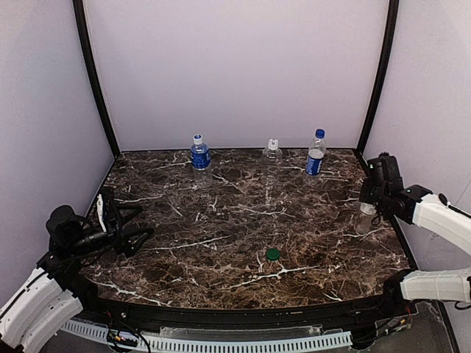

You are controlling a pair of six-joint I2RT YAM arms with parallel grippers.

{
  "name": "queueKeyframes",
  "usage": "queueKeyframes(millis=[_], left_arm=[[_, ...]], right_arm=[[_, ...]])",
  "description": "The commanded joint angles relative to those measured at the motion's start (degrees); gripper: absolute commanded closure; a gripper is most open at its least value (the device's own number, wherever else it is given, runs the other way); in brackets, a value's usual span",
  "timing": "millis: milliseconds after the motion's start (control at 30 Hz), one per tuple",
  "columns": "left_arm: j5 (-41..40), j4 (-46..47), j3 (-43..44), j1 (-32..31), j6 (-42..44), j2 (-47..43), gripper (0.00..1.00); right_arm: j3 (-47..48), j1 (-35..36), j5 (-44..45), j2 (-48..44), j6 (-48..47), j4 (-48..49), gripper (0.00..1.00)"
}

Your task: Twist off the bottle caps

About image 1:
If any brown drink bottle white label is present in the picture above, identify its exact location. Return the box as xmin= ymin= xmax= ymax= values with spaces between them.
xmin=354 ymin=202 xmax=376 ymax=235

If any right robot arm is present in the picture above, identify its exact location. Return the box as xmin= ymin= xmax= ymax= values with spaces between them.
xmin=360 ymin=153 xmax=470 ymax=310

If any black left corner post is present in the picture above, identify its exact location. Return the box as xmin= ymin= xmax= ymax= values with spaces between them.
xmin=72 ymin=0 xmax=121 ymax=159

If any clear unlabelled bottle white cap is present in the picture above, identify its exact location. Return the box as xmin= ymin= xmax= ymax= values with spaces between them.
xmin=262 ymin=138 xmax=283 ymax=177

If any white slotted cable duct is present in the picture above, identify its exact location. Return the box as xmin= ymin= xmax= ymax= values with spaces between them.
xmin=61 ymin=319 xmax=353 ymax=353

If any green bottle cap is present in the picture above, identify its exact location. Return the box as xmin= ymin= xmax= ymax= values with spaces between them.
xmin=266 ymin=248 xmax=280 ymax=261

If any Pocari Sweat clear bottle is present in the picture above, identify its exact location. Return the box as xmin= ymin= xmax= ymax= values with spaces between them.
xmin=191 ymin=134 xmax=212 ymax=187

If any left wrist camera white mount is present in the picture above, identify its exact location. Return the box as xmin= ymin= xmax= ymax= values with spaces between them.
xmin=96 ymin=187 xmax=114 ymax=233

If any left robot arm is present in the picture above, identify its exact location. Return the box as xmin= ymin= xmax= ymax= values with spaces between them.
xmin=1 ymin=204 xmax=154 ymax=352

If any black right corner post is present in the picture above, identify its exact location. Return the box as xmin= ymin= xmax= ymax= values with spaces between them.
xmin=355 ymin=0 xmax=400 ymax=156

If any blue cap blue label bottle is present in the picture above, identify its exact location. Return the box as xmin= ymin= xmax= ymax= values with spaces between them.
xmin=305 ymin=129 xmax=327 ymax=177

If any black table front rail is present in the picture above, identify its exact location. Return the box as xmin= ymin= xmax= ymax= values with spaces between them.
xmin=77 ymin=296 xmax=408 ymax=332

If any black corner post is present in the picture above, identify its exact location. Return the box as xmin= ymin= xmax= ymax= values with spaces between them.
xmin=72 ymin=0 xmax=121 ymax=159
xmin=355 ymin=0 xmax=400 ymax=156

